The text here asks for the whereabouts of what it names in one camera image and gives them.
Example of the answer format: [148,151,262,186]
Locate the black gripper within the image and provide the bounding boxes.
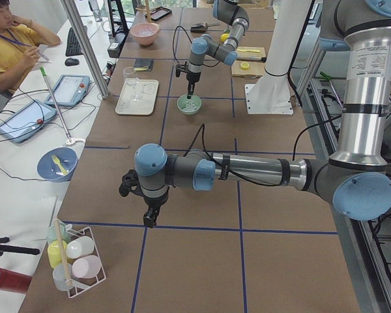
[142,192,168,228]
[186,70,201,99]

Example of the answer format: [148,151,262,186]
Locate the green ceramic bowl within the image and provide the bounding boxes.
[177,95,202,115]

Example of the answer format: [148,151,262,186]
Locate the light blue plastic cup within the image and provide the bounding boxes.
[52,263,73,291]

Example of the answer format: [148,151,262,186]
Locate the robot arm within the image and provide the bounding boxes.
[123,1,391,228]
[177,1,250,99]

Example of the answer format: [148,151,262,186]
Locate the ice cubes in green bowl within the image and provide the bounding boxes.
[184,102,198,111]

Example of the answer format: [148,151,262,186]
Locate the pink bowl with ice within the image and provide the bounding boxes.
[130,22,160,46]

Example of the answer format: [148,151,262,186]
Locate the blue bowl with fork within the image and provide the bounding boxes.
[36,147,78,183]

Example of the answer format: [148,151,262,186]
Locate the wooden cutting board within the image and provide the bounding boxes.
[231,46,267,77]

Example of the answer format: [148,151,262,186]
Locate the cream bear tray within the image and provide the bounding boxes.
[115,80,159,115]

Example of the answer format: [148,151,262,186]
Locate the grey folded cloth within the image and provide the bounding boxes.
[133,58,154,72]

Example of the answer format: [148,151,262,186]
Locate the lemon half slice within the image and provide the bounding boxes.
[240,62,250,70]

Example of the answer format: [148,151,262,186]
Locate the yellow lemon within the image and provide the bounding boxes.
[220,33,229,43]

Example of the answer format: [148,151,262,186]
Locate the clear wine glass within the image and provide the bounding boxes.
[123,67,141,102]

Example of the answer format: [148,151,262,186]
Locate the white plastic cup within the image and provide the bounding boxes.
[66,236,94,259]

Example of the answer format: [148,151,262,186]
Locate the yellow plastic knife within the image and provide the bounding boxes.
[237,48,261,53]

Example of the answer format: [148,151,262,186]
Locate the metal cylinder tool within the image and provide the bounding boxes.
[237,56,267,63]

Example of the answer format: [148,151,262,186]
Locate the pink plastic cup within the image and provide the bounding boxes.
[72,255,102,278]

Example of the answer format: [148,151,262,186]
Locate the black tray with glasses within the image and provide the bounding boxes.
[149,7,172,22]

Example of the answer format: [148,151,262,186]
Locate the wooden mug tree stand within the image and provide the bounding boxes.
[145,0,152,23]

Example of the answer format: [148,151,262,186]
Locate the green plastic cup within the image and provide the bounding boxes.
[46,222,72,245]

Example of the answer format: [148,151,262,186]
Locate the yellow plastic cup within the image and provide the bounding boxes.
[47,240,62,269]

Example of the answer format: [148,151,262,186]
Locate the yellow plastic fork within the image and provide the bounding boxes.
[51,155,68,175]

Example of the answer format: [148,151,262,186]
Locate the far blue teach pendant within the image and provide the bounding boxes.
[52,74,91,108]

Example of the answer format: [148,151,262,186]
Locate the blue teach pendant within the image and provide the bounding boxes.
[52,74,91,108]
[0,100,57,143]

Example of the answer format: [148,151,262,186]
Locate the black keyboard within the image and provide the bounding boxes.
[65,28,83,57]

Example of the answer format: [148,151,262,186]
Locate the black computer mouse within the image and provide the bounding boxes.
[65,57,80,67]

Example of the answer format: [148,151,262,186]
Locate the long metal grabber stick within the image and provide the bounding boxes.
[40,67,85,146]

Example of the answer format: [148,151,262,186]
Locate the black tripod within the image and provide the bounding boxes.
[0,237,40,257]

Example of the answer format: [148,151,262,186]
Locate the near blue teach pendant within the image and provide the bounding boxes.
[0,100,57,143]

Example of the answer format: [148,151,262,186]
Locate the red bottle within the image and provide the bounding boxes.
[0,268,32,293]

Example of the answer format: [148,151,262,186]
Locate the person in yellow shirt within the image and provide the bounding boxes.
[0,1,61,97]

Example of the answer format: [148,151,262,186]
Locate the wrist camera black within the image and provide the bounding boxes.
[175,63,188,78]
[119,170,139,197]

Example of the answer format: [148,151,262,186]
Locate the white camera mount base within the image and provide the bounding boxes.
[245,0,314,115]

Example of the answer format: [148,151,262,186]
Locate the white wire cup rack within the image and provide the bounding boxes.
[52,219,106,299]

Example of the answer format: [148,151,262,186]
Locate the aluminium frame post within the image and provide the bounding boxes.
[61,0,109,99]

